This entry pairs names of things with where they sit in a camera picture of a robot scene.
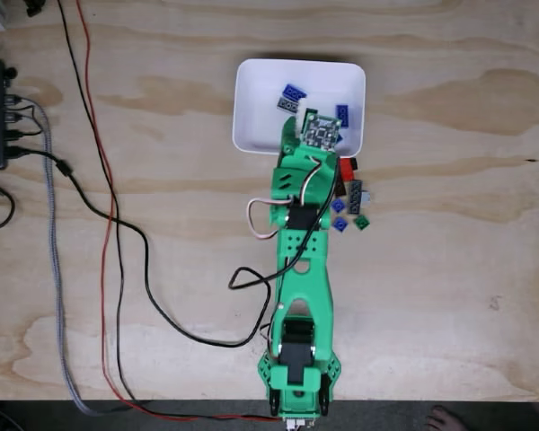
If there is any grey braided cable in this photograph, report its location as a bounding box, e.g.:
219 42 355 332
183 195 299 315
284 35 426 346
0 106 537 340
6 94 136 417

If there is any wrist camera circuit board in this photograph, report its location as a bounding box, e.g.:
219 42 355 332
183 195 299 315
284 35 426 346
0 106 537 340
299 114 344 150

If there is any person's foot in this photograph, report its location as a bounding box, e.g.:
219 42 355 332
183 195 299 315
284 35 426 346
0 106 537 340
425 404 467 431

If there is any white servo cable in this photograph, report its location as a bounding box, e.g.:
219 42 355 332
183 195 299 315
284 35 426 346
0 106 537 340
246 154 327 242

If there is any thick black ferrite cable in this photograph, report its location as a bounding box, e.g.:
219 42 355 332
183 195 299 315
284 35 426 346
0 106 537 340
4 145 342 349

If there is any white plastic bin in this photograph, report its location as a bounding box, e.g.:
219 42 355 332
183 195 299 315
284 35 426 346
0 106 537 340
232 57 367 159

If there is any thin red cable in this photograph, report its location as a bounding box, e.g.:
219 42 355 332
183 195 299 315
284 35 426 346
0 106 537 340
75 0 284 423

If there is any short black hub cable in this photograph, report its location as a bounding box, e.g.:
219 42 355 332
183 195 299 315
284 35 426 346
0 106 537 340
4 111 45 140

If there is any thin black cable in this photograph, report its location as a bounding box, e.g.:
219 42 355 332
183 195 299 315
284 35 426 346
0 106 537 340
56 0 284 423

